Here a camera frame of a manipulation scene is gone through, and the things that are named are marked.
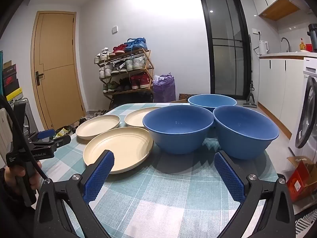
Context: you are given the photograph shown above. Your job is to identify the white base kitchen cabinets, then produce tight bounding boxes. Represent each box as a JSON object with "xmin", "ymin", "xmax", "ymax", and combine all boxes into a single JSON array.
[{"xmin": 258, "ymin": 53, "xmax": 305, "ymax": 138}]

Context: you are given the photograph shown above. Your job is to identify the black and white patterned rug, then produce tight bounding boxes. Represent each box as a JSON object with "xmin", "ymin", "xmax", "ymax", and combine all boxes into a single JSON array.
[{"xmin": 295, "ymin": 208, "xmax": 317, "ymax": 235}]

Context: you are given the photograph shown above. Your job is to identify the circle patterned cardboard box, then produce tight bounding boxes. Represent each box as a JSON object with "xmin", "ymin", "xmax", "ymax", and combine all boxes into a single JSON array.
[{"xmin": 178, "ymin": 93, "xmax": 199, "ymax": 102}]

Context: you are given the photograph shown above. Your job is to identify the cream round plate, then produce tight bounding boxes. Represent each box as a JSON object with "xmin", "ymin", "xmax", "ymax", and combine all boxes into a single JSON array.
[
  {"xmin": 124, "ymin": 107, "xmax": 164, "ymax": 129},
  {"xmin": 75, "ymin": 114, "xmax": 121, "ymax": 140},
  {"xmin": 83, "ymin": 126, "xmax": 154, "ymax": 174}
]

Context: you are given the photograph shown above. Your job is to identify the grey hard suitcase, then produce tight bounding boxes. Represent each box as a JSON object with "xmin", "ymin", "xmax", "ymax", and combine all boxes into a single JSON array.
[{"xmin": 23, "ymin": 99, "xmax": 37, "ymax": 135}]

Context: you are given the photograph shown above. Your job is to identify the stack of shoe boxes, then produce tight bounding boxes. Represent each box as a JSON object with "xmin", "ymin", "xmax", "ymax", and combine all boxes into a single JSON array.
[{"xmin": 2, "ymin": 59, "xmax": 24, "ymax": 102}]

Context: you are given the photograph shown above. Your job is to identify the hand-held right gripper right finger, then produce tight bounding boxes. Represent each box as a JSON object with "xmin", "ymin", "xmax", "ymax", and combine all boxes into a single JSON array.
[{"xmin": 213, "ymin": 151, "xmax": 296, "ymax": 238}]

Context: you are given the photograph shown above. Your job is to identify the black framed glass door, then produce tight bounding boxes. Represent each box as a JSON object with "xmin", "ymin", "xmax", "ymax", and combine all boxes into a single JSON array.
[{"xmin": 199, "ymin": 0, "xmax": 252, "ymax": 100}]

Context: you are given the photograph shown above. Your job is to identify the black kitchen appliance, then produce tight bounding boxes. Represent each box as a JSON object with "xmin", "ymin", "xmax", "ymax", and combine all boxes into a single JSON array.
[{"xmin": 308, "ymin": 23, "xmax": 317, "ymax": 53}]

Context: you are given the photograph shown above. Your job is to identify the red and brown open carton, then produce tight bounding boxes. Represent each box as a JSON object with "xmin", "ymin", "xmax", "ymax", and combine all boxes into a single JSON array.
[{"xmin": 287, "ymin": 156, "xmax": 317, "ymax": 202}]

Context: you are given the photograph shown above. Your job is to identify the purple plastic bag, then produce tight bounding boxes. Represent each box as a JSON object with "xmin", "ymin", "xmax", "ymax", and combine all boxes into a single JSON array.
[{"xmin": 153, "ymin": 73, "xmax": 176, "ymax": 103}]

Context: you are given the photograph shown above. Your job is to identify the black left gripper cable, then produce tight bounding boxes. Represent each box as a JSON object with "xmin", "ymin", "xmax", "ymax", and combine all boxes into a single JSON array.
[{"xmin": 0, "ymin": 95, "xmax": 50, "ymax": 182}]

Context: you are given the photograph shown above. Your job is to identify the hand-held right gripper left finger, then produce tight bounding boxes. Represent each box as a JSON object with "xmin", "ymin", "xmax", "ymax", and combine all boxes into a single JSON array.
[{"xmin": 33, "ymin": 150, "xmax": 116, "ymax": 238}]

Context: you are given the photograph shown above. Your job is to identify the teal checked tablecloth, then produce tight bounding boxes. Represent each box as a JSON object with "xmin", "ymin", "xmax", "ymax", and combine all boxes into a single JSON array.
[{"xmin": 53, "ymin": 103, "xmax": 280, "ymax": 238}]

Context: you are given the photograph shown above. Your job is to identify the white washing machine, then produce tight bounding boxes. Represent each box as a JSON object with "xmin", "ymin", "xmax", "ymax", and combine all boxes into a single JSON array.
[{"xmin": 288, "ymin": 57, "xmax": 317, "ymax": 163}]

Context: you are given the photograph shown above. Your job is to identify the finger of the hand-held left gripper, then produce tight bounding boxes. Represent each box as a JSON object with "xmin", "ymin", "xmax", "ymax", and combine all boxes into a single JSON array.
[
  {"xmin": 26, "ymin": 135, "xmax": 72, "ymax": 153},
  {"xmin": 24, "ymin": 128, "xmax": 56, "ymax": 143}
]

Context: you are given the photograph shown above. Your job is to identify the scattered pile of shoes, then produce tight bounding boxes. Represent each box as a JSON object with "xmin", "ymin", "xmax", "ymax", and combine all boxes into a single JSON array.
[{"xmin": 79, "ymin": 109, "xmax": 109, "ymax": 124}]

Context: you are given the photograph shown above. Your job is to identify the metal kitchen faucet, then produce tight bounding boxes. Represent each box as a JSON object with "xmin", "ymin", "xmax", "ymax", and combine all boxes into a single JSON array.
[{"xmin": 281, "ymin": 37, "xmax": 291, "ymax": 53}]

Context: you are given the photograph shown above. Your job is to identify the upright stick vacuum cleaner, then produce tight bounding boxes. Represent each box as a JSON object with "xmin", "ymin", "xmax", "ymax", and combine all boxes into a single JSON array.
[{"xmin": 243, "ymin": 35, "xmax": 258, "ymax": 108}]

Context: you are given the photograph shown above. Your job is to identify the person's left hand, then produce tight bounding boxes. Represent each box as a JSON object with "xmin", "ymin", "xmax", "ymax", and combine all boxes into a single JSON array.
[{"xmin": 4, "ymin": 161, "xmax": 42, "ymax": 195}]

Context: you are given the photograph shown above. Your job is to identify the wooden door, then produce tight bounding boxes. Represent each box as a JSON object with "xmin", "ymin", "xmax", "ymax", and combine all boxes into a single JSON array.
[{"xmin": 31, "ymin": 11, "xmax": 86, "ymax": 131}]

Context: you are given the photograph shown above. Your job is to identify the person's left forearm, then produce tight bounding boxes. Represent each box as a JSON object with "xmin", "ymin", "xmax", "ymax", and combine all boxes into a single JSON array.
[{"xmin": 0, "ymin": 169, "xmax": 35, "ymax": 238}]

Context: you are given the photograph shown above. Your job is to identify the blue bowl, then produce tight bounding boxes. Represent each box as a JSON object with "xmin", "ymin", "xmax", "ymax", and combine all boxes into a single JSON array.
[
  {"xmin": 143, "ymin": 105, "xmax": 214, "ymax": 155},
  {"xmin": 213, "ymin": 106, "xmax": 279, "ymax": 160},
  {"xmin": 188, "ymin": 94, "xmax": 237, "ymax": 113}
]

